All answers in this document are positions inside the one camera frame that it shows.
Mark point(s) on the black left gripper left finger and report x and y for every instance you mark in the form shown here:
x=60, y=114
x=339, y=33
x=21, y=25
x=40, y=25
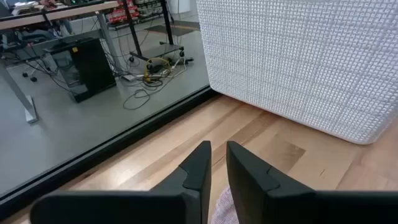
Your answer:
x=174, y=205

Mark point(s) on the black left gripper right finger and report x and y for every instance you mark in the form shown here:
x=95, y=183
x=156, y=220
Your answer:
x=280, y=205

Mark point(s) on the pink striped garment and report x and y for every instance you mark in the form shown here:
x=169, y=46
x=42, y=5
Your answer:
x=224, y=211

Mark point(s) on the white mesh plastic basket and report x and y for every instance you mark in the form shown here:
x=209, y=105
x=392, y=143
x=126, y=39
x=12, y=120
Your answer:
x=295, y=56

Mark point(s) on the black rolling cart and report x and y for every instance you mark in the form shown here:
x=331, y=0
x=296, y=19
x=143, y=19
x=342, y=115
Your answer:
x=155, y=51

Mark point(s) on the black computer tower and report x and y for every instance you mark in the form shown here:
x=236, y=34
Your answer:
x=90, y=68

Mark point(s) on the dark floor mat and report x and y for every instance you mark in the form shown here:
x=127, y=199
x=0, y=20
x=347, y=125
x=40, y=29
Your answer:
x=174, y=30

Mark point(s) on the red boxes on shelf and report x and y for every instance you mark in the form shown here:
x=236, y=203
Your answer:
x=119, y=14

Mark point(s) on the seated person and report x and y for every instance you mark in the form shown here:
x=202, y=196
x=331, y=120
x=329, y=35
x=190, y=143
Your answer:
x=66, y=27

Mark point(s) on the wooden desk with grey legs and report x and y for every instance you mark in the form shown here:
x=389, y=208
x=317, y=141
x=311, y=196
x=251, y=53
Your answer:
x=62, y=14

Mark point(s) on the black aluminium table frame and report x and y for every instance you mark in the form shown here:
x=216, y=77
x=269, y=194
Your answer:
x=109, y=146

